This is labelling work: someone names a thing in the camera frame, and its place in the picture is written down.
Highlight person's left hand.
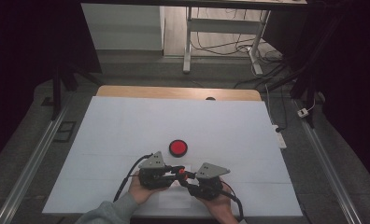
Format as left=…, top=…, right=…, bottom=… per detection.
left=127, top=178, right=169, bottom=205

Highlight white cabinet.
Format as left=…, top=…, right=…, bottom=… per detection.
left=80, top=3, right=165, bottom=51

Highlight white paper sheet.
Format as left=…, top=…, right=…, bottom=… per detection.
left=158, top=164, right=192, bottom=210

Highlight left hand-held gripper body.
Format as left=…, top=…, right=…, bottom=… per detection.
left=137, top=150, right=177, bottom=191

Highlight white-legged desk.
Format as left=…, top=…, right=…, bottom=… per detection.
left=80, top=0, right=308, bottom=77

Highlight right hand-held gripper black cable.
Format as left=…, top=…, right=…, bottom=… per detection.
left=220, top=181, right=245, bottom=222

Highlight thick black floor cable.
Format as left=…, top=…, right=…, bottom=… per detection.
left=234, top=62, right=289, bottom=90

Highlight tangle of thin floor cables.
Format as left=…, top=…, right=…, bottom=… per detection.
left=191, top=7, right=284, bottom=64

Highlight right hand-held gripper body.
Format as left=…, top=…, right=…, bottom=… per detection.
left=187, top=161, right=232, bottom=202

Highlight left hand-held gripper black cable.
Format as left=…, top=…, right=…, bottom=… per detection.
left=112, top=152, right=154, bottom=203

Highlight person's right hand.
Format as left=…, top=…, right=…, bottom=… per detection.
left=198, top=186, right=240, bottom=224

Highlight dark curtain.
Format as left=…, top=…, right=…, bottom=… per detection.
left=0, top=0, right=103, bottom=171
left=262, top=0, right=370, bottom=190

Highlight hand-held gripper black cable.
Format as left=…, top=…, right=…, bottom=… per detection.
left=112, top=152, right=154, bottom=203
left=220, top=181, right=245, bottom=222

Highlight white power strip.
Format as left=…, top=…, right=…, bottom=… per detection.
left=271, top=124, right=288, bottom=149

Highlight round red ink pad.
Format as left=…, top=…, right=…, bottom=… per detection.
left=168, top=139, right=189, bottom=158

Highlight black metal stand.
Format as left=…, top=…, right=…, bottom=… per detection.
left=266, top=18, right=327, bottom=129
left=50, top=62, right=105, bottom=121

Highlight large white table cover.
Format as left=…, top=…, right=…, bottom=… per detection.
left=42, top=95, right=304, bottom=217

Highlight black floor frame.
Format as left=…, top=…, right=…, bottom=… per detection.
left=52, top=120, right=78, bottom=144

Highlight metal floor rail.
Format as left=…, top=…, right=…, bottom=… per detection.
left=0, top=102, right=70, bottom=224
left=293, top=99, right=363, bottom=224

